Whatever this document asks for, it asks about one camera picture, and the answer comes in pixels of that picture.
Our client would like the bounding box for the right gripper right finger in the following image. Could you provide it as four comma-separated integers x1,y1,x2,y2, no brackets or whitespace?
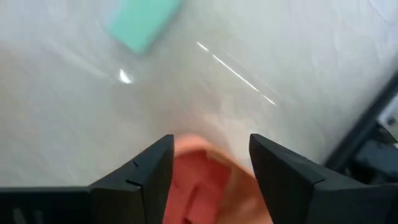
248,133,398,224

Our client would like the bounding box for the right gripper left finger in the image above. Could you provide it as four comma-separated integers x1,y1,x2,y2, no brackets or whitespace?
0,134,175,224

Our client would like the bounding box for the orange plastic bin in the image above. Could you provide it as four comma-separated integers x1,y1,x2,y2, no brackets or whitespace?
161,133,274,224

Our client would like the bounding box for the mint green block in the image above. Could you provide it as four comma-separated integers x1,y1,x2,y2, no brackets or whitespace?
105,0,184,55

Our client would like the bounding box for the black aluminium table frame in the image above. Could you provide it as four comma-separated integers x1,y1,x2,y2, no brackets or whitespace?
323,71,398,170

